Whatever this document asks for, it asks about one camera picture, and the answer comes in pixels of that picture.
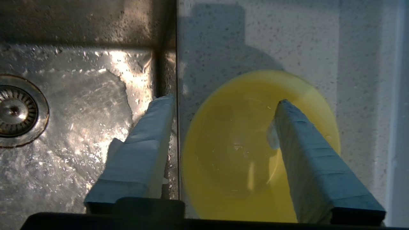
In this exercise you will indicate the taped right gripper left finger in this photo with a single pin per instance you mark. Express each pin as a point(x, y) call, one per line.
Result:
point(143, 153)

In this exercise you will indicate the round metal drain strainer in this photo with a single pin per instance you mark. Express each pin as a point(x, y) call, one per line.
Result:
point(16, 110)

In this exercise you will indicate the yellow plastic bowl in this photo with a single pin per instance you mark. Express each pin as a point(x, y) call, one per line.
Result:
point(230, 143)

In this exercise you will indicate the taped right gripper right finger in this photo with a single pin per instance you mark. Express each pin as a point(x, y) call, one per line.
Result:
point(316, 179)

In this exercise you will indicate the stainless steel sink basin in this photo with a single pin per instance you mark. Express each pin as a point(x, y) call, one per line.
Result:
point(80, 111)

